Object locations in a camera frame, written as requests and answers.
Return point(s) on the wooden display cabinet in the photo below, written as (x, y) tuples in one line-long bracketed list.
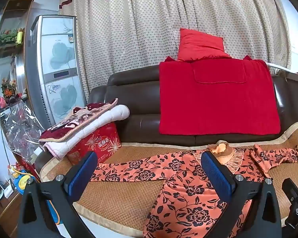
[(12, 62)]

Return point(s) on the white windowsill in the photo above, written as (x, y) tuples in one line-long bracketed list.
[(285, 67)]

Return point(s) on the red pillow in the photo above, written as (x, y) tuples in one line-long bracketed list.
[(201, 44)]

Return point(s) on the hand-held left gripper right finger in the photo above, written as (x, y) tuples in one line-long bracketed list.
[(213, 172)]

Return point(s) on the orange floral garment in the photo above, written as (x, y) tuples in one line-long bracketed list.
[(183, 178)]

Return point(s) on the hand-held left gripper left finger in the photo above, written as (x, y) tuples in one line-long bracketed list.
[(85, 169)]

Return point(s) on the red gift box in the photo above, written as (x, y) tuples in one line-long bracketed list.
[(101, 141)]

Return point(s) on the red blanket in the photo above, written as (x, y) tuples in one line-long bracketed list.
[(213, 99)]

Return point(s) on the green ornament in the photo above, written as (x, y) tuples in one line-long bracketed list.
[(10, 36)]

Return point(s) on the silver floral refrigerator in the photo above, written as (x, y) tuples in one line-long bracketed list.
[(59, 67)]

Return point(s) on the woven straw mat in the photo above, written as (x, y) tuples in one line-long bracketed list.
[(129, 191)]

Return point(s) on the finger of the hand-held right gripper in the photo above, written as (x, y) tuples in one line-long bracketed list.
[(291, 193)]

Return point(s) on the beige dotted curtain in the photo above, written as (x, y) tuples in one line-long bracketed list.
[(139, 29)]

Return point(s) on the colourful plastic toy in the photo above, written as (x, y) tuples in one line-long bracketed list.
[(21, 178)]

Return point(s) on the brown leather sofa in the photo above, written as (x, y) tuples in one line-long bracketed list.
[(139, 96)]

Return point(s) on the orange artificial flowers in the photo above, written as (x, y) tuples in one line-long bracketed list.
[(8, 88)]

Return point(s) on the clear plastic wrap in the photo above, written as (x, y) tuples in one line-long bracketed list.
[(19, 126)]

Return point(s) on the folded maroon and white quilt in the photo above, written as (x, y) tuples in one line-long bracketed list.
[(89, 124)]

